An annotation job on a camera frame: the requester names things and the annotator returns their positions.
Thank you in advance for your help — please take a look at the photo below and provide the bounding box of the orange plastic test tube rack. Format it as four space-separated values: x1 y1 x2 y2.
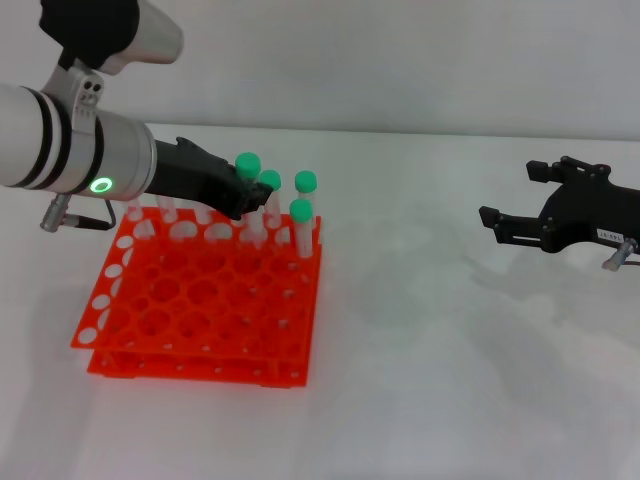
68 205 322 389

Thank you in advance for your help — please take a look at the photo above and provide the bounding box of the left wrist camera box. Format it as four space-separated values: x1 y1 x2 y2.
38 0 185 77

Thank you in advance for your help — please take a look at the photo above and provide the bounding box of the silver camera mount bracket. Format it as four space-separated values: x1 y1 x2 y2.
41 58 107 137

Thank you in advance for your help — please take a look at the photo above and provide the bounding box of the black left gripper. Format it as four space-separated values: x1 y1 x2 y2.
143 136 275 222

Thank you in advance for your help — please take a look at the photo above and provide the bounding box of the silver plug on right gripper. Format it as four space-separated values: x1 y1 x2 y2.
601 238 640 272

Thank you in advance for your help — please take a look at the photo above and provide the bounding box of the black cable with silver plug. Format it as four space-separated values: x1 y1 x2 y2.
39 193 117 233

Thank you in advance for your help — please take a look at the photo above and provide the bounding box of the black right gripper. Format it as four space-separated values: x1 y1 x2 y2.
478 156 640 255

